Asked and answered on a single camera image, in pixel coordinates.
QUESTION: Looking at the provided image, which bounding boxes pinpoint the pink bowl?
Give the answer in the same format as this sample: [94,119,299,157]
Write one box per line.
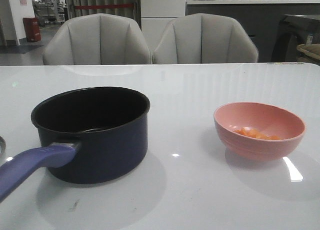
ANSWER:
[213,102,306,161]

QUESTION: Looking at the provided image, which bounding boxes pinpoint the glass lid blue knob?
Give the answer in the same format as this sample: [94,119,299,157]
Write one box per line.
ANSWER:
[0,137,6,164]

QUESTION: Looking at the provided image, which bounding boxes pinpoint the right grey chair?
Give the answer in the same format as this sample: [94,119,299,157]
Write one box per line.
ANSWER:
[152,13,259,64]

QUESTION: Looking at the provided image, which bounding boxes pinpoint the grey chair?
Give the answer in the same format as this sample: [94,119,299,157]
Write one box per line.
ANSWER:
[152,13,259,64]
[42,13,152,65]

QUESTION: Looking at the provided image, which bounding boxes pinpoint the left grey chair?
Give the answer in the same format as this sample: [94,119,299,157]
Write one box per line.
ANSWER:
[42,13,152,65]

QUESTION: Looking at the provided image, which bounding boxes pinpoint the white cabinet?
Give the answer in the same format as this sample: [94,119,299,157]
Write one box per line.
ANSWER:
[140,0,186,51]

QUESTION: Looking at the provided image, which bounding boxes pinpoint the red barrier belt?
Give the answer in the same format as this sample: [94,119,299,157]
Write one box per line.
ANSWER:
[74,3,135,10]

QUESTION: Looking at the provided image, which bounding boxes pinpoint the dark grey counter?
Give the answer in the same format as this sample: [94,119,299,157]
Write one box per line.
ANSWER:
[186,0,320,62]

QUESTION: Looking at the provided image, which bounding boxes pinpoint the red trash bin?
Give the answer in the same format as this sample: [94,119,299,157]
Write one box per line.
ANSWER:
[23,17,41,42]

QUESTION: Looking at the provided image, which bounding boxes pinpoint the dark appliance at right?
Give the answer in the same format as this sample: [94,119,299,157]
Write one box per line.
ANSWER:
[271,15,320,62]

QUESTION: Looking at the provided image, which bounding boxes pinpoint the beige cushion at right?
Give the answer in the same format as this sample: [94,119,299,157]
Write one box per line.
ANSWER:
[296,43,320,65]

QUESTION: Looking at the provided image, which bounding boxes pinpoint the dark blue saucepan purple handle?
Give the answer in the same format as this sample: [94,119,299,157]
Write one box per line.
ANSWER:
[0,86,151,199]

